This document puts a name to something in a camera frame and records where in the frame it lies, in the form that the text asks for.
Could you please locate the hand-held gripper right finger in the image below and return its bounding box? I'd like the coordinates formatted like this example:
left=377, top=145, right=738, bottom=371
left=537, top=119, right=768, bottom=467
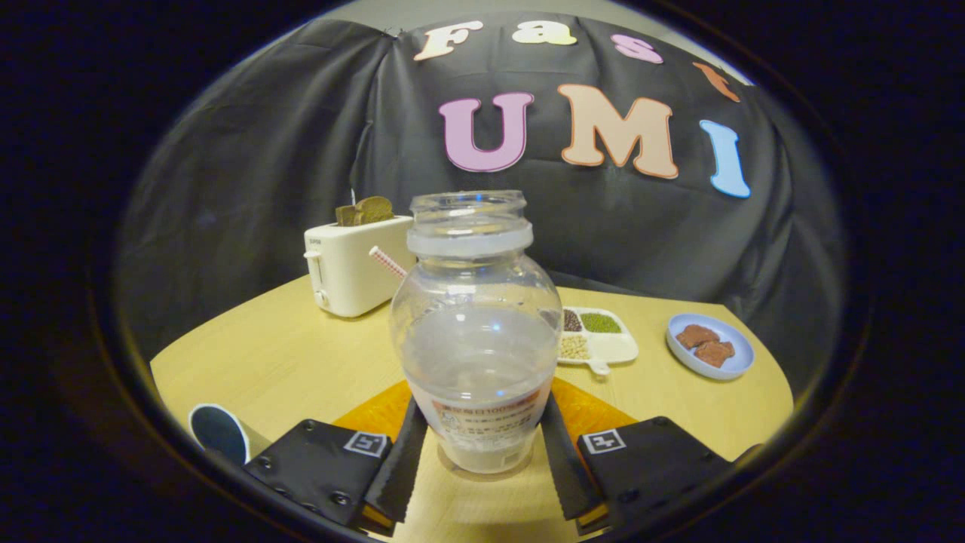
left=539, top=377, right=736, bottom=532

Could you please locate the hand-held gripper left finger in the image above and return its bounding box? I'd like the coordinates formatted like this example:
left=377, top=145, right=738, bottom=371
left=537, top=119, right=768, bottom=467
left=243, top=377, right=430, bottom=532

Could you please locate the clear plastic juice bottle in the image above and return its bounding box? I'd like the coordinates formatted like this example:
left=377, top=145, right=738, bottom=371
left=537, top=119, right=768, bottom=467
left=389, top=190, right=564, bottom=474

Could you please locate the pale green cup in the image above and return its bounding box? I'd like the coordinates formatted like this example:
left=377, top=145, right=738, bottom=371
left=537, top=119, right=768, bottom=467
left=188, top=403, right=250, bottom=466

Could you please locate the white divided bean dish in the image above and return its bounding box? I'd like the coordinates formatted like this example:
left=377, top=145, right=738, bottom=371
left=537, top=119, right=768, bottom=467
left=556, top=306, right=639, bottom=376

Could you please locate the wooden table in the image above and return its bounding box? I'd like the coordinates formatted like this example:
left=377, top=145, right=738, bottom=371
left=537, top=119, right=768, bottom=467
left=151, top=273, right=795, bottom=543

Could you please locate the brown cookie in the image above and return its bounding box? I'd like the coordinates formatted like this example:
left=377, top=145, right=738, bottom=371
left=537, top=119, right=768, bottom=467
left=694, top=341, right=736, bottom=368
left=675, top=324, right=721, bottom=349

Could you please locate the blue plate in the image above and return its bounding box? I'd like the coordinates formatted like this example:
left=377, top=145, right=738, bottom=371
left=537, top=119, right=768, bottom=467
left=666, top=314, right=755, bottom=381

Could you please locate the white toaster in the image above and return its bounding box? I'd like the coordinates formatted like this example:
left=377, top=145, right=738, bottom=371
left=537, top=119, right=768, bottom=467
left=304, top=216, right=415, bottom=318

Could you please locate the brown toast slice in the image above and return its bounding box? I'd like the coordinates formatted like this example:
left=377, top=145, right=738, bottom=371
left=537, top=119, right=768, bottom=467
left=335, top=196, right=395, bottom=227

